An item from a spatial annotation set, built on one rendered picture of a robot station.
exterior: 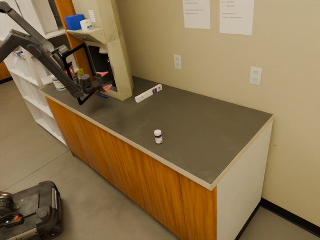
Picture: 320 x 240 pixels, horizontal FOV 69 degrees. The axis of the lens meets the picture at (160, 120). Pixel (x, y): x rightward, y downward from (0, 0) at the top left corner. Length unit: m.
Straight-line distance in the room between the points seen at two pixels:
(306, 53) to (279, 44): 0.14
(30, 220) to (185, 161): 1.49
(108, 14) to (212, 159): 1.17
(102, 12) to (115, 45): 0.23
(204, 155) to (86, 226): 1.41
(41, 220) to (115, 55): 1.41
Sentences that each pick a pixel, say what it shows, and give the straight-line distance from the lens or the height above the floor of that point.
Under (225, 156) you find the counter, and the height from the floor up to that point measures 0.94.
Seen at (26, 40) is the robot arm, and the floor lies 1.59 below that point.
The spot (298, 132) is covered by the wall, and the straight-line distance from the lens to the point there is 1.66.
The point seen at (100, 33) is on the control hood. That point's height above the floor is 1.49.
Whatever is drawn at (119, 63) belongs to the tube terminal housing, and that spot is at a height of 1.24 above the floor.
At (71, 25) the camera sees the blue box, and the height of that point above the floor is 1.54.
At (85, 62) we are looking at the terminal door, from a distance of 1.99.
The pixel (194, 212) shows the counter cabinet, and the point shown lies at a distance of 1.48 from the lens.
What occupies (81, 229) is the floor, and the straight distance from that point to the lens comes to 2.34.
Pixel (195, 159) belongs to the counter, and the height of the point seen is 0.94.
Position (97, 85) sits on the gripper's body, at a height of 1.21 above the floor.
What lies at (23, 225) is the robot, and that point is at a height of 0.24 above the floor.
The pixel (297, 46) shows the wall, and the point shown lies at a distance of 1.45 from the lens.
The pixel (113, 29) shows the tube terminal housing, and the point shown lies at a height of 1.48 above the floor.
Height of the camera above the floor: 1.80
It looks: 33 degrees down
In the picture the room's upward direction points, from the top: 9 degrees counter-clockwise
